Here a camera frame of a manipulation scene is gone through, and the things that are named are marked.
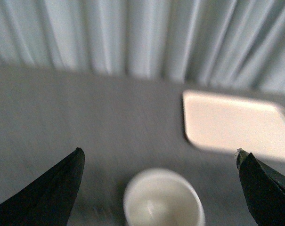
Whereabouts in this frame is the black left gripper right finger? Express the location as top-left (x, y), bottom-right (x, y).
top-left (236, 148), bottom-right (285, 226)

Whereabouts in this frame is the cream rectangular tray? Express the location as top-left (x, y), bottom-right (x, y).
top-left (182, 90), bottom-right (285, 162)

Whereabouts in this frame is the white pleated curtain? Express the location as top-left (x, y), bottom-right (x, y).
top-left (0, 0), bottom-right (285, 94)

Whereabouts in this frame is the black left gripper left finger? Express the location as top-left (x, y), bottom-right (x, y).
top-left (0, 148), bottom-right (85, 226)

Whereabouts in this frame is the white smiley mug black handle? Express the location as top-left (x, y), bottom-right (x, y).
top-left (123, 168), bottom-right (206, 226)

